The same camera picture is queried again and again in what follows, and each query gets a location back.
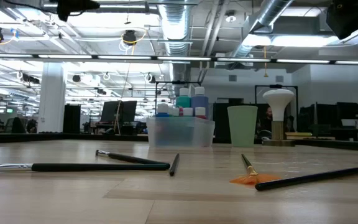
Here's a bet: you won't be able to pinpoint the thin black silver-ferrule paintbrush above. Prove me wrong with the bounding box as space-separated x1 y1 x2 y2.
95 149 170 166

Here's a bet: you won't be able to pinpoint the white mushroom table lamp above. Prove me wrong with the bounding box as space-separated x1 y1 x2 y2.
262 88 296 147

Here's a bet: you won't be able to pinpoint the dark background monitor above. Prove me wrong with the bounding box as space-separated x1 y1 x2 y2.
336 101 358 121

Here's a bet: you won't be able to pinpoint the large black screen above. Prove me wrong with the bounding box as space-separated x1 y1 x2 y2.
212 102 273 144

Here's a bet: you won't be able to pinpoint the thick black silver-ferrule paintbrush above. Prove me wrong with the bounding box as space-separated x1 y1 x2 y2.
0 162 171 172

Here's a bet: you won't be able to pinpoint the black paintbrush orange bristles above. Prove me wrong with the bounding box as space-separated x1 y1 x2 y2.
254 164 358 192

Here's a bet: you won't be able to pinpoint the thin all-black paintbrush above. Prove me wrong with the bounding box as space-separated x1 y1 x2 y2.
169 152 180 177

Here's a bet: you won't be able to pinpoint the long LED light bar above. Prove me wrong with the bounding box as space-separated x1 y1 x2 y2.
0 53 358 65

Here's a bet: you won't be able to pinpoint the tall black cabinet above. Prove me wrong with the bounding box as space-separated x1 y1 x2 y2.
63 104 82 134

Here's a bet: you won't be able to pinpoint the silver ventilation duct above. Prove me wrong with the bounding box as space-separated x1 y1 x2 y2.
157 0 193 94
233 0 293 58

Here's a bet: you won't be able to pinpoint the person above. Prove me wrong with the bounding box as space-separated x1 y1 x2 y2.
257 105 295 141

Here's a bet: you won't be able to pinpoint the large teal paint bottle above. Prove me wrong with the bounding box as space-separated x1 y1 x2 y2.
175 88 192 109

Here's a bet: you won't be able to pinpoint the clear plastic bin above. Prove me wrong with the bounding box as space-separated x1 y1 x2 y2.
146 116 216 148

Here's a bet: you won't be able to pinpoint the white pillar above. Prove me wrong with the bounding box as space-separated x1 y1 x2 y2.
37 62 67 134

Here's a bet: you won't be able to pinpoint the stacked wooden boards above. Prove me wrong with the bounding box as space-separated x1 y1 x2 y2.
285 131 313 140

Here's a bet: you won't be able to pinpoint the orange fan paintbrush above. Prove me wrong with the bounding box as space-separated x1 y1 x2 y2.
229 154 282 187

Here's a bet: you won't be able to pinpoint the black background monitors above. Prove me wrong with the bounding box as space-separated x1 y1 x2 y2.
100 100 138 123

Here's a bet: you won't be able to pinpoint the pale green cup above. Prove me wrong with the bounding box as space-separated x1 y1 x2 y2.
227 105 259 147

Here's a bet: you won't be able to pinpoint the bright ceiling light panel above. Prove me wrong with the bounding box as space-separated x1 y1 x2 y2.
242 33 338 48

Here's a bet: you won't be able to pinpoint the large periwinkle paint bottle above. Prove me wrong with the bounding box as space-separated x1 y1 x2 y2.
191 86 209 118

